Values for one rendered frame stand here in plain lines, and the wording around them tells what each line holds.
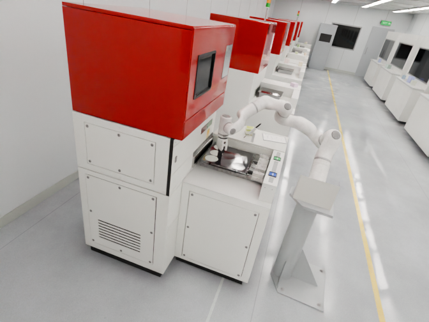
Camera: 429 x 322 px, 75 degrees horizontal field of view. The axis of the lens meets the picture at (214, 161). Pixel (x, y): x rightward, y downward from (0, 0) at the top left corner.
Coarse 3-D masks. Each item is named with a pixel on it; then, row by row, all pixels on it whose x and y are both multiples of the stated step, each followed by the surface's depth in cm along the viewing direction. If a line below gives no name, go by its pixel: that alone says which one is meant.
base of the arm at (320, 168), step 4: (316, 160) 201; (320, 160) 199; (324, 160) 198; (312, 164) 204; (316, 164) 199; (320, 164) 198; (324, 164) 197; (328, 164) 198; (312, 168) 201; (316, 168) 198; (320, 168) 197; (324, 168) 197; (328, 168) 198; (312, 172) 199; (316, 172) 197; (320, 172) 196; (324, 172) 196; (308, 176) 202; (312, 176) 197; (316, 176) 196; (320, 176) 195; (324, 176) 196; (320, 180) 194; (324, 180) 196
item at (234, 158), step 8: (208, 152) 223; (224, 152) 227; (232, 152) 229; (240, 152) 231; (248, 152) 233; (224, 160) 215; (232, 160) 216; (240, 160) 218; (248, 160) 220; (232, 168) 206; (240, 168) 208
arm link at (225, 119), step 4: (220, 116) 203; (224, 116) 201; (228, 116) 202; (220, 120) 203; (224, 120) 200; (228, 120) 200; (220, 124) 203; (224, 124) 201; (220, 128) 204; (220, 132) 205; (224, 132) 204
